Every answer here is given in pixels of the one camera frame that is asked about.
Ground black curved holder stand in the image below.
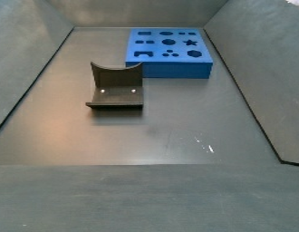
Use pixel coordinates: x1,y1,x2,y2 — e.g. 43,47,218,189
86,63,144,109

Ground blue shape sorter block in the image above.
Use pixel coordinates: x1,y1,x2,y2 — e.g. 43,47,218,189
124,28,214,79

